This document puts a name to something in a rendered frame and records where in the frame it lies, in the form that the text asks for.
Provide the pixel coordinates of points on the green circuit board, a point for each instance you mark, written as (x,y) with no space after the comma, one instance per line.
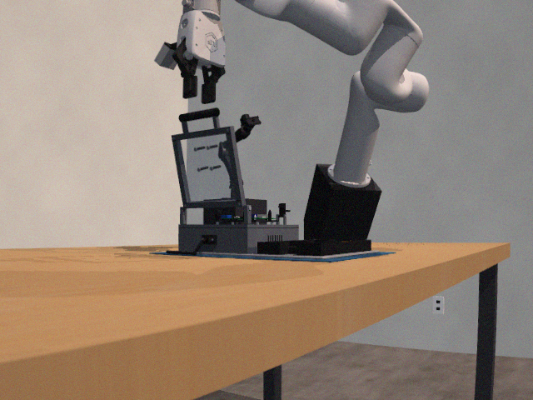
(259,216)

